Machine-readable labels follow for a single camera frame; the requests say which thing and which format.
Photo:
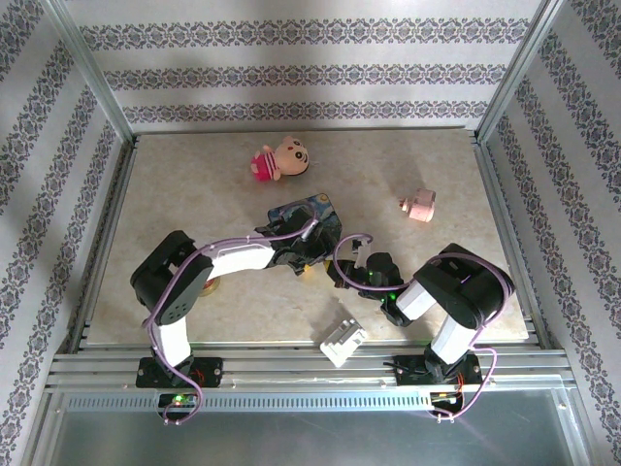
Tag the pale pink toy bottle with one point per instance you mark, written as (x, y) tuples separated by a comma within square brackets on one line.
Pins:
[(419, 206)]

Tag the red round tin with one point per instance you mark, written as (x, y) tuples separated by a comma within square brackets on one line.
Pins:
[(211, 288)]

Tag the pink plush doll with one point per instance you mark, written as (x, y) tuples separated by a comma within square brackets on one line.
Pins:
[(286, 157)]

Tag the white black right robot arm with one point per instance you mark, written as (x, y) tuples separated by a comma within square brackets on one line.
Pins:
[(456, 335)]

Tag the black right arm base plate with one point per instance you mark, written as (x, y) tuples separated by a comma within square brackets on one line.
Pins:
[(407, 371)]

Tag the white plastic bracket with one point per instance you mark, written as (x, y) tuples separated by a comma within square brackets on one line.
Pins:
[(342, 340)]

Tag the aluminium side rail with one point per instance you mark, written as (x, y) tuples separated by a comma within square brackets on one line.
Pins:
[(104, 242), (513, 242)]

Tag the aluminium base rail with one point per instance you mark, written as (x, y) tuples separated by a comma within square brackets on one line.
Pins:
[(291, 369)]

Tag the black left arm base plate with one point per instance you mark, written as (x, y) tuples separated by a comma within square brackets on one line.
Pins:
[(208, 371)]

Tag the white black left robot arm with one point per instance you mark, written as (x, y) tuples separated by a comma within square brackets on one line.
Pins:
[(238, 259)]

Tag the aluminium thin frame rail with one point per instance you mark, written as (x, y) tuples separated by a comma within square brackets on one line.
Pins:
[(305, 130)]

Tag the starry night tin box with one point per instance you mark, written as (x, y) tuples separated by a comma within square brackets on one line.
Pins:
[(322, 204)]

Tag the aluminium frame post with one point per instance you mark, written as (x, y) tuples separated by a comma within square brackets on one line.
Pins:
[(92, 68), (520, 68)]

